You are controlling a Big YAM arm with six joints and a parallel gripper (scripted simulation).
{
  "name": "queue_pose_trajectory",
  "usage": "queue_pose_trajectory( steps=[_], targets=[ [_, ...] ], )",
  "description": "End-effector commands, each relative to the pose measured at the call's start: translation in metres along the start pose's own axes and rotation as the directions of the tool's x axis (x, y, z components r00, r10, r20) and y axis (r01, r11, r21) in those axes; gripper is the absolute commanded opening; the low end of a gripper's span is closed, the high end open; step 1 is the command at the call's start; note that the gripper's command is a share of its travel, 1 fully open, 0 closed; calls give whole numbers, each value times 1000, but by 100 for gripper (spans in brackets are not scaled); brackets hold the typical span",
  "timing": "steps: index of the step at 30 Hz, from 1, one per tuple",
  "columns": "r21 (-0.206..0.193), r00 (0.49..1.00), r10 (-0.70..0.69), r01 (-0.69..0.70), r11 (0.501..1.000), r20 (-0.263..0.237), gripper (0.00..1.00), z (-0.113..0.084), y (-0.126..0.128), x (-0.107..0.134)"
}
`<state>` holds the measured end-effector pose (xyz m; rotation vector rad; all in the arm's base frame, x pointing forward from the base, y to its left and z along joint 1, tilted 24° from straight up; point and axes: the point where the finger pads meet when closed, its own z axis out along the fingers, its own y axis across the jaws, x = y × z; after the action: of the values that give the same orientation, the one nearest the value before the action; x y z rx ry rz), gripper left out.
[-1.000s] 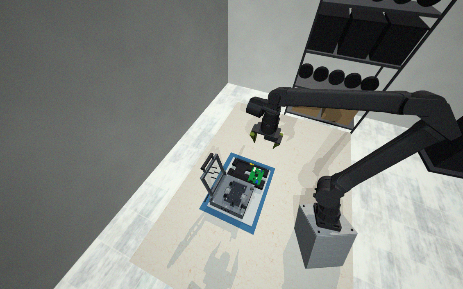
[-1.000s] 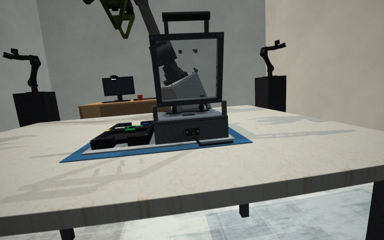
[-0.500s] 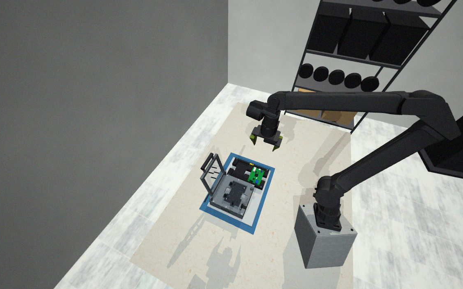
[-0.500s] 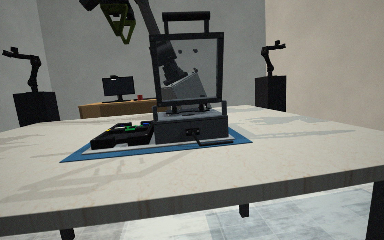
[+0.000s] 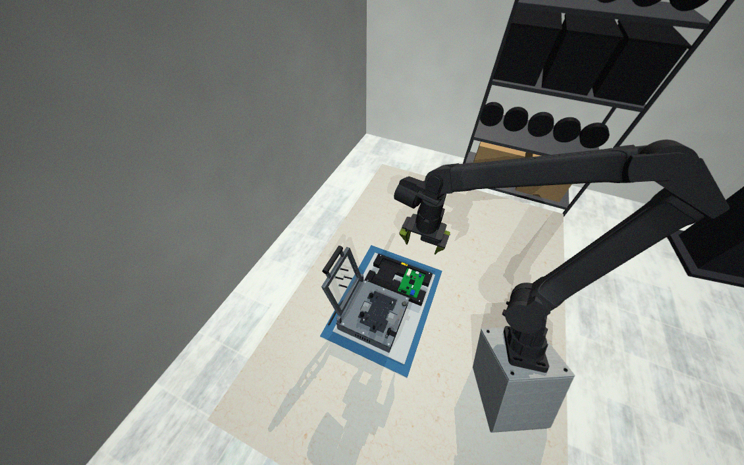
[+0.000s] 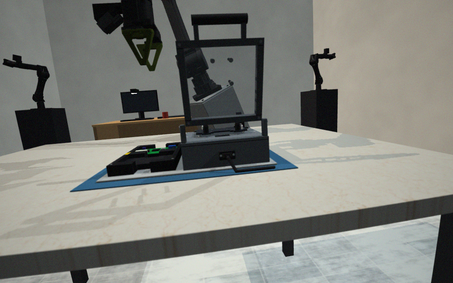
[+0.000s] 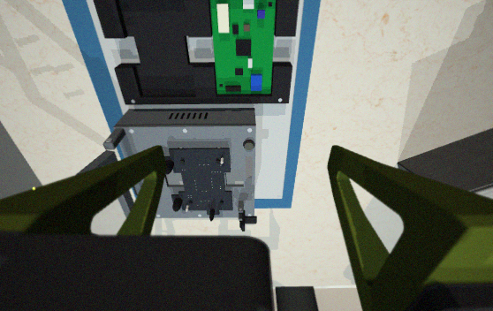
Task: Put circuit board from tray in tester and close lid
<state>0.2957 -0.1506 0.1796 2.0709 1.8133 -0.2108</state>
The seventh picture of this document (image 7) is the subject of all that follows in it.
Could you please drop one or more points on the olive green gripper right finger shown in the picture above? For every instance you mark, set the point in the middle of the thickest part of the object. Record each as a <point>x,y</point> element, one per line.
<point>447,236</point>

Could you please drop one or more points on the green circuit board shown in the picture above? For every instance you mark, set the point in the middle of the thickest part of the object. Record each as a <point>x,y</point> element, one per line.
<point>243,37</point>

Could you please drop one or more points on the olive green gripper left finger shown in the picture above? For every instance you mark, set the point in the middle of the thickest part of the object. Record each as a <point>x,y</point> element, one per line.
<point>69,205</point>

